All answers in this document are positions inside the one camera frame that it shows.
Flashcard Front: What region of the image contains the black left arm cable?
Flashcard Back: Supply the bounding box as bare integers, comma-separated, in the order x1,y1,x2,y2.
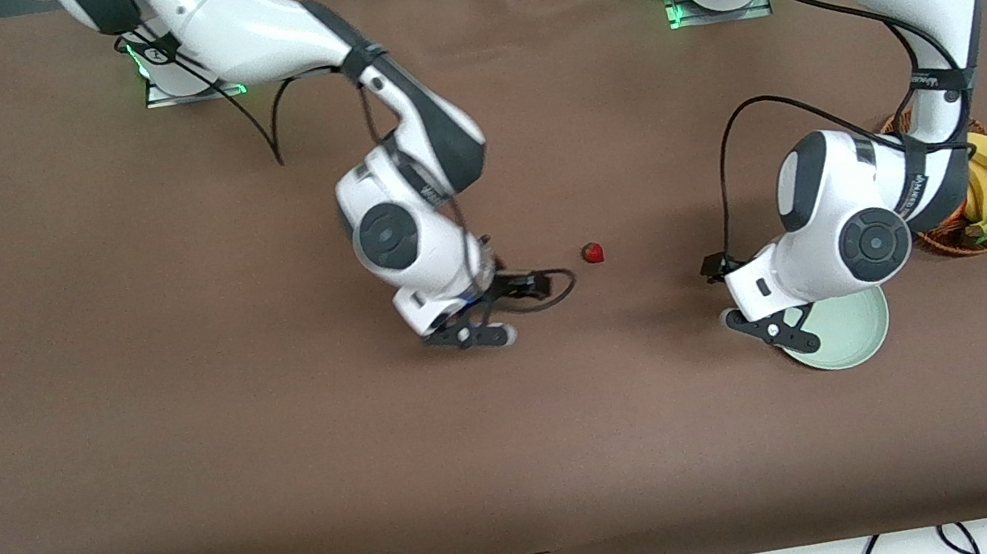
681,0,987,262

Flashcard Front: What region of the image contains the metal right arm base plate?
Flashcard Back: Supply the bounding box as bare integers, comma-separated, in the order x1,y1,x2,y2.
140,52,251,111

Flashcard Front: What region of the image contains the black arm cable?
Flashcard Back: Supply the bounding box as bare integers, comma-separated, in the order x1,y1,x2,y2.
681,0,987,262
140,0,583,372

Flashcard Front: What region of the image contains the large table cover sheet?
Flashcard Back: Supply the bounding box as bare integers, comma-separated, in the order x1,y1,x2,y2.
0,0,987,554

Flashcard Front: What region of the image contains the brown wicker basket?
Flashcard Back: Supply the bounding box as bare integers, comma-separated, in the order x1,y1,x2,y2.
876,97,987,269

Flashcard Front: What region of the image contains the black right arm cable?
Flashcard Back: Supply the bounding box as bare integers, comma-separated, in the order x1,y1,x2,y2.
140,0,583,372

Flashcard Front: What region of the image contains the pale green round plate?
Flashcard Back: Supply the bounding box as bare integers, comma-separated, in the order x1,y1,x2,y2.
765,282,899,382

